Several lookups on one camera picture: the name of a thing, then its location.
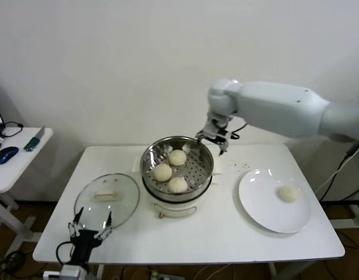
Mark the white hanging cable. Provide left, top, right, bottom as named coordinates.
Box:
left=315, top=145, right=359, bottom=193

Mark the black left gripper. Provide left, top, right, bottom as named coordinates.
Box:
left=68, top=206, right=113, bottom=265

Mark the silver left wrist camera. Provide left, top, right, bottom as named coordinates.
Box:
left=42, top=265, right=86, bottom=280

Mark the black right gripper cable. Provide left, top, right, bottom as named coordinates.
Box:
left=227, top=122, right=248, bottom=140

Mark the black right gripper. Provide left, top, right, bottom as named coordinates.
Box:
left=196, top=129, right=229, bottom=158

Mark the round glass pot lid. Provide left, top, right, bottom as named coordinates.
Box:
left=73, top=173, right=140, bottom=231

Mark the thin black desk cable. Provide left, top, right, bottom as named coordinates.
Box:
left=1, top=121, right=24, bottom=138

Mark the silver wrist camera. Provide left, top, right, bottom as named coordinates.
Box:
left=42, top=265, right=86, bottom=280
left=207, top=118, right=230, bottom=137

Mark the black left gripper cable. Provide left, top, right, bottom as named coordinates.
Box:
left=56, top=241, right=74, bottom=267

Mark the white steamed baozi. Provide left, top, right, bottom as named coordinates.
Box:
left=154, top=163, right=173, bottom=182
left=277, top=185, right=302, bottom=203
left=167, top=176, right=188, bottom=194
left=169, top=149, right=188, bottom=166

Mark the perforated steel steamer basket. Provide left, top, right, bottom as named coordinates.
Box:
left=140, top=135, right=214, bottom=202

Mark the white side table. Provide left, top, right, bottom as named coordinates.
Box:
left=0, top=127, right=54, bottom=243

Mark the black cable with plug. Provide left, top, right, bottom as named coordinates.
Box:
left=319, top=141, right=359, bottom=202

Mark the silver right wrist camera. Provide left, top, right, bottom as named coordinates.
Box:
left=207, top=118, right=230, bottom=137

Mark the white power strip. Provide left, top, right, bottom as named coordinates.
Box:
left=150, top=270, right=176, bottom=280

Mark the green handled tool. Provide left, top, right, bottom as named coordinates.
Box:
left=23, top=125, right=46, bottom=152

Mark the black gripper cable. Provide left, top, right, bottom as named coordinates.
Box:
left=227, top=122, right=248, bottom=140
left=56, top=241, right=74, bottom=267

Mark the white oval plate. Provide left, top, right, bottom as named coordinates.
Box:
left=238, top=168, right=311, bottom=234

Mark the black floor cable bundle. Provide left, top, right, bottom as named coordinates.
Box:
left=0, top=250, right=48, bottom=280

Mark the blue computer mouse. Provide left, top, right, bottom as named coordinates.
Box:
left=0, top=146, right=19, bottom=165

